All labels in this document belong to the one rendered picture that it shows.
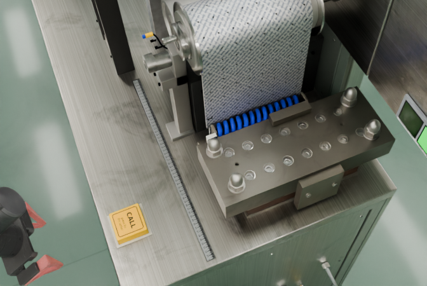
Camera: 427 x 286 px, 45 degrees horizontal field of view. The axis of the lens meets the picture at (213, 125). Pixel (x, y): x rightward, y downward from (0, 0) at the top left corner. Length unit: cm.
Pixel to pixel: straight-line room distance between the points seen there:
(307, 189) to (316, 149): 9
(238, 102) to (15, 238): 52
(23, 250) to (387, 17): 76
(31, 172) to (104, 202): 122
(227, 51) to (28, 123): 172
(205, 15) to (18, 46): 204
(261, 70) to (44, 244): 143
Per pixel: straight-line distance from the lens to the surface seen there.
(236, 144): 112
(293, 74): 114
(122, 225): 118
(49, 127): 253
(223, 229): 117
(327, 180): 112
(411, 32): 95
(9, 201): 89
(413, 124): 102
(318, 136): 115
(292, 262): 141
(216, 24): 96
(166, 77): 110
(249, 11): 98
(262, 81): 111
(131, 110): 136
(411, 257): 221
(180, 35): 97
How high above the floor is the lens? 199
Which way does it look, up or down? 56 degrees down
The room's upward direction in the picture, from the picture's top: 4 degrees counter-clockwise
